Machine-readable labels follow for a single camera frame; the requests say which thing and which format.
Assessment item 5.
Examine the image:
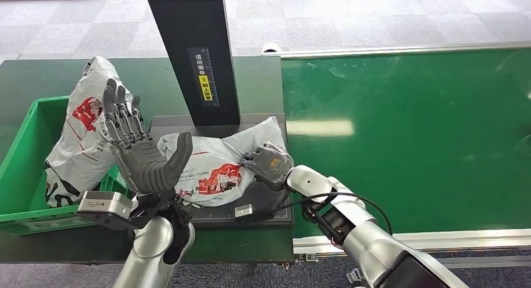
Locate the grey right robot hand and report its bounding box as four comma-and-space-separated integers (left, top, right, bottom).
242, 141, 294, 192

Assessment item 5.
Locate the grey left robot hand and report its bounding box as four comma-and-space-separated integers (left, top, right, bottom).
101, 78, 194, 196

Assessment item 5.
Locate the white red-print courier bag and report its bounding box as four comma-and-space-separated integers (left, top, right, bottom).
157, 116, 288, 208
44, 56, 133, 208

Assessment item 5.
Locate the black inbound scanner machine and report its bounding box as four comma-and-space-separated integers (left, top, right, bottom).
143, 0, 296, 229

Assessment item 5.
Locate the green conveyor belt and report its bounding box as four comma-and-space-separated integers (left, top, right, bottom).
281, 47, 531, 239

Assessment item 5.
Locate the dark green table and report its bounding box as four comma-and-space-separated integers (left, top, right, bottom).
0, 56, 296, 264

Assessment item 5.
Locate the green plastic crate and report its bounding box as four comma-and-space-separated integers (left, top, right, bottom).
0, 96, 133, 236

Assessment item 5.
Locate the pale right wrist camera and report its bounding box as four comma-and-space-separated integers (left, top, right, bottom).
234, 203, 255, 219

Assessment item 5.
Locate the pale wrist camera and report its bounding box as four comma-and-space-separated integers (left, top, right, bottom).
76, 190, 133, 231
234, 203, 255, 219

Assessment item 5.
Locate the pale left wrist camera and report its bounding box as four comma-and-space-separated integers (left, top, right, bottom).
76, 190, 133, 231

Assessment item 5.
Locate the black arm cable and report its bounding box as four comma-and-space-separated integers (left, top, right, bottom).
277, 192, 394, 236

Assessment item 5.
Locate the aluminium conveyor frame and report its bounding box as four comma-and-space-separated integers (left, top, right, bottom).
261, 40, 531, 270

